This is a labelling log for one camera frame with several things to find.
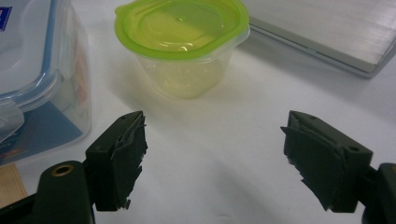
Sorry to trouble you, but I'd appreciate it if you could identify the tan wooden board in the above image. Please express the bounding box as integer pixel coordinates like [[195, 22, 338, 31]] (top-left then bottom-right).
[[0, 163, 28, 209]]

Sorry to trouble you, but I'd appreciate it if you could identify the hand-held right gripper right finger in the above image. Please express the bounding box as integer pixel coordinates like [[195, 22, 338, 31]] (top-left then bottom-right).
[[280, 110, 374, 214]]

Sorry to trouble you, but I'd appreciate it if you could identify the white wire storage rack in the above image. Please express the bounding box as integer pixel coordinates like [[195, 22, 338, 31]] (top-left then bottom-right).
[[241, 0, 396, 79]]

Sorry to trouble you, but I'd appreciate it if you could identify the clear container with blue-sealed lid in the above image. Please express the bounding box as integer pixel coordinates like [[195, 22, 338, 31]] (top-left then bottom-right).
[[0, 0, 92, 166]]

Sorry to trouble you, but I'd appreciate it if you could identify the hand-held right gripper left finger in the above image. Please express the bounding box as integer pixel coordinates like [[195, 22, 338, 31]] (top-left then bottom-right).
[[85, 110, 149, 213]]

